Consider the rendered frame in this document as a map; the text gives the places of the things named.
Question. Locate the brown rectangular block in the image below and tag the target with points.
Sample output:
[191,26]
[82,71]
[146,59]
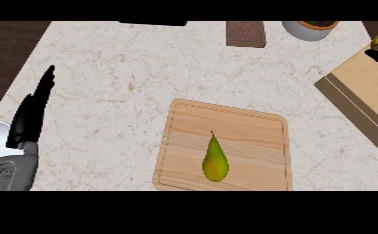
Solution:
[246,34]

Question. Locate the pale wooden cutting board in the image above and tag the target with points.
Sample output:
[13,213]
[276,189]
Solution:
[231,134]

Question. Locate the green pear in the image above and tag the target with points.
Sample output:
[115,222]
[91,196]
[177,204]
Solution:
[215,163]

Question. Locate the yellow object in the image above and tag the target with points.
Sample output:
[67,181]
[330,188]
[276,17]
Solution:
[374,43]

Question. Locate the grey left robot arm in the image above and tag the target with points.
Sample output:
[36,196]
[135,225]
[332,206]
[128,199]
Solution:
[19,168]

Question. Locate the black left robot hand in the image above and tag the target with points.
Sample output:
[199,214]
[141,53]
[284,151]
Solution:
[30,114]

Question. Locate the white pot with orange rim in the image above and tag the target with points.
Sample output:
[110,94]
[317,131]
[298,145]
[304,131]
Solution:
[311,29]

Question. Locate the black flat object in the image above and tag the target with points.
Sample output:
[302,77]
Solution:
[154,23]

